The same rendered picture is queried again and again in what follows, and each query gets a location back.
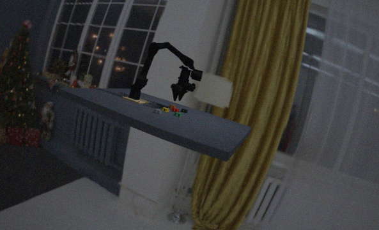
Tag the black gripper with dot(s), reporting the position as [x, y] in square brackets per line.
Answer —
[178, 90]

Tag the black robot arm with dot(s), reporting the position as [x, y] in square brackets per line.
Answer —
[152, 51]

